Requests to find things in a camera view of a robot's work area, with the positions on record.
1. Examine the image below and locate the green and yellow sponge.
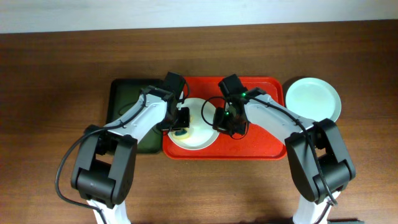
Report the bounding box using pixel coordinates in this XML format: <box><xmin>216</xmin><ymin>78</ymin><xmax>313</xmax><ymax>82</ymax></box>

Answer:
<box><xmin>172</xmin><ymin>129</ymin><xmax>190</xmax><ymax>139</ymax></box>

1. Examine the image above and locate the white plate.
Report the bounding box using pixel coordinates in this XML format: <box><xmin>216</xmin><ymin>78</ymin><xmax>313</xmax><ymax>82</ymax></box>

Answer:
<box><xmin>168</xmin><ymin>98</ymin><xmax>219</xmax><ymax>151</ymax></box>

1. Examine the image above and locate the pale green plate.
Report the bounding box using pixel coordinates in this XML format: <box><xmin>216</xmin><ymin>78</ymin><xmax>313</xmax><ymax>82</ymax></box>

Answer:
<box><xmin>285</xmin><ymin>77</ymin><xmax>342</xmax><ymax>122</ymax></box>

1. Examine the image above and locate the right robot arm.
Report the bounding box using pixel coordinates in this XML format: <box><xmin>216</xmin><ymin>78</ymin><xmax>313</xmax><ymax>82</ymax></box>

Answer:
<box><xmin>212</xmin><ymin>87</ymin><xmax>356</xmax><ymax>223</ymax></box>

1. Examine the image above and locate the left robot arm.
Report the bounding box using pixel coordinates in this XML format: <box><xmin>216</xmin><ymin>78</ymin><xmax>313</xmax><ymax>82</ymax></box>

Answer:
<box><xmin>71</xmin><ymin>84</ymin><xmax>189</xmax><ymax>223</ymax></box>

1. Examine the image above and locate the red plastic tray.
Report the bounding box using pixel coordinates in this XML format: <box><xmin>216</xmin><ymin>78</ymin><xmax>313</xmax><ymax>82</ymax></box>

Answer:
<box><xmin>162</xmin><ymin>77</ymin><xmax>286</xmax><ymax>161</ymax></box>

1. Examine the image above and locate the dark green plastic tray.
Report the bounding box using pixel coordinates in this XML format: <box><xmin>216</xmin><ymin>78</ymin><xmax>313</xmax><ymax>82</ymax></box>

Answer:
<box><xmin>106</xmin><ymin>78</ymin><xmax>163</xmax><ymax>154</ymax></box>

